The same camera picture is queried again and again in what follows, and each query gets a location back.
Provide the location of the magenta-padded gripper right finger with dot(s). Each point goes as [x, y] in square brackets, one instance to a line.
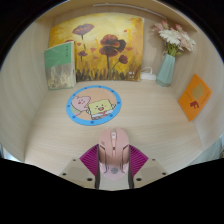
[138, 160]

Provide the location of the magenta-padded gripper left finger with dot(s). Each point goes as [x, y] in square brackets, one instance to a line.
[87, 160]

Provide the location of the pink computer mouse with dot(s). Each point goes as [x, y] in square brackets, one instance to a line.
[114, 150]

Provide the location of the round blue-rimmed cartoon mouse pad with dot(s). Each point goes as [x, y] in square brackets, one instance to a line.
[83, 103]

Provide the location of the orange card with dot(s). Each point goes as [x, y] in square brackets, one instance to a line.
[195, 96]

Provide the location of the teal faceted vase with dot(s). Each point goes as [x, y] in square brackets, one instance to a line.
[166, 71]

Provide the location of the green and beige book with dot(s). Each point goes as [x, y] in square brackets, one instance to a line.
[60, 66]

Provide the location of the pink and white flower bouquet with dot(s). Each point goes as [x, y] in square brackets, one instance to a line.
[173, 36]

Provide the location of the yellow poppy flower painting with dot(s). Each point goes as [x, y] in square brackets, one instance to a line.
[106, 30]

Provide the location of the white light bar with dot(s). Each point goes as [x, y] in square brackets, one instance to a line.
[133, 8]

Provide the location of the wooden wall shelf board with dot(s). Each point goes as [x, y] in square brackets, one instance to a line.
[83, 8]

